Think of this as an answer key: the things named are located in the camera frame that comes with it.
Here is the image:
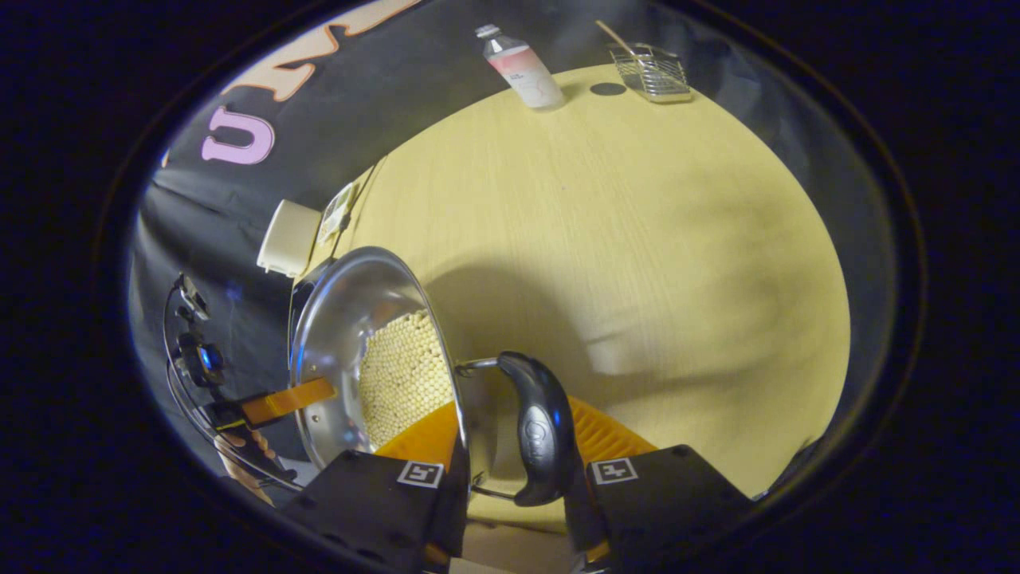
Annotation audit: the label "wire metal rack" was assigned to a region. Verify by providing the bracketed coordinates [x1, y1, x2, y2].
[608, 41, 693, 104]

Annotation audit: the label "black backdrop cloth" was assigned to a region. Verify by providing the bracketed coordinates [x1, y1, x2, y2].
[127, 0, 905, 511]

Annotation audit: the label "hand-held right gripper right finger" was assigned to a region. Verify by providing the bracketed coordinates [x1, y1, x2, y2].
[562, 395, 754, 573]

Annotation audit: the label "black induction cooktop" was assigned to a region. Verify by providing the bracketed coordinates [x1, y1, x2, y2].
[288, 257, 339, 324]

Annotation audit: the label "wooden stick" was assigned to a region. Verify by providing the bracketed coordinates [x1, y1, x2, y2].
[595, 19, 640, 58]

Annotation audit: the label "yellow beans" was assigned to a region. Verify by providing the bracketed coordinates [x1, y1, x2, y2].
[359, 309, 457, 449]

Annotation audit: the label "white plastic box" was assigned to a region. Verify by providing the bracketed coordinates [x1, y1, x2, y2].
[257, 199, 323, 278]

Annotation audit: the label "clear bottle with pink label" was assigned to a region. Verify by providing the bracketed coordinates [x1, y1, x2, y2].
[476, 24, 566, 111]

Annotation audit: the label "small printed packet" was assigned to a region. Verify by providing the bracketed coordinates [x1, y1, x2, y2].
[316, 183, 356, 245]

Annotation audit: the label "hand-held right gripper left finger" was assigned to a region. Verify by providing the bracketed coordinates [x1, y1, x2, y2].
[279, 399, 473, 574]

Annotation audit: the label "steel pot with black handles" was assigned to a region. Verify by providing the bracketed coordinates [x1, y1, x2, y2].
[287, 246, 579, 509]

